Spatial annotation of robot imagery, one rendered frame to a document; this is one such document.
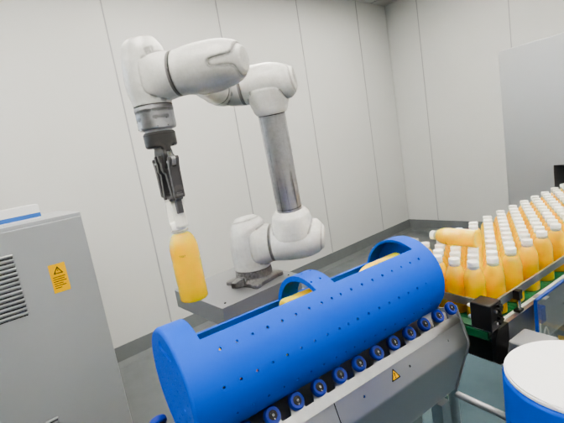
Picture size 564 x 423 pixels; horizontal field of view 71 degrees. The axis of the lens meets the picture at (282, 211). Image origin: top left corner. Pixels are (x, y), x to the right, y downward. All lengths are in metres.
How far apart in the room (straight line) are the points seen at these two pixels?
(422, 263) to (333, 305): 0.38
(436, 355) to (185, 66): 1.14
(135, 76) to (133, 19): 3.08
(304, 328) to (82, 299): 1.54
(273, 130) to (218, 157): 2.68
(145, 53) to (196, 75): 0.13
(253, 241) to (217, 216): 2.53
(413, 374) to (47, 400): 1.79
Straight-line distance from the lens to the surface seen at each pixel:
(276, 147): 1.46
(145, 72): 0.96
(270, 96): 1.42
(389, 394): 1.31
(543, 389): 1.03
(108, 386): 2.52
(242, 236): 1.57
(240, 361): 0.95
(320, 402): 1.16
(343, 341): 1.11
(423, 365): 1.41
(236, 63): 0.91
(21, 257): 2.25
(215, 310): 1.52
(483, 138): 5.93
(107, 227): 3.65
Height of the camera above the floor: 1.60
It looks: 9 degrees down
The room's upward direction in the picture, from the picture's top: 9 degrees counter-clockwise
